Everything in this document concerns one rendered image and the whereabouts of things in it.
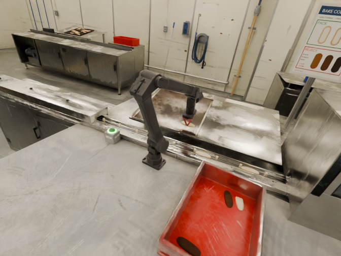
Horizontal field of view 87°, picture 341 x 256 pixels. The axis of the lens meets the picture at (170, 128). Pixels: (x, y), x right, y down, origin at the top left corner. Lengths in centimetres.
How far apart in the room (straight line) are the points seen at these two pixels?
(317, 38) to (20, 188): 197
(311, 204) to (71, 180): 108
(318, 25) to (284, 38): 265
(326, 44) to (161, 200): 148
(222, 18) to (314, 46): 315
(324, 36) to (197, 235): 149
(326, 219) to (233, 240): 40
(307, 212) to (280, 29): 368
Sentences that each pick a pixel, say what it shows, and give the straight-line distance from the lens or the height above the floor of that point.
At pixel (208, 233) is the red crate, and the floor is 82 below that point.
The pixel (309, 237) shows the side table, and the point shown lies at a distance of 107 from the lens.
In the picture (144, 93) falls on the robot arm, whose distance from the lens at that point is 71.
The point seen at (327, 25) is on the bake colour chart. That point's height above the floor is 161.
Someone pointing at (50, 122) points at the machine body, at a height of 73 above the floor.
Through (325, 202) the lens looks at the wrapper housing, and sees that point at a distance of 99.
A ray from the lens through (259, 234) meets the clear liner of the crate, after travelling 82.
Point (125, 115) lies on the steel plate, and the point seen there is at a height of 82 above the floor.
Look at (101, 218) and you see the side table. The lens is 88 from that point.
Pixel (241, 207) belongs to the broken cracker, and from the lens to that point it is 98.
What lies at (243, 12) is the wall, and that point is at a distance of 461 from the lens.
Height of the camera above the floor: 156
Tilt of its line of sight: 32 degrees down
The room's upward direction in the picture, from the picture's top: 7 degrees clockwise
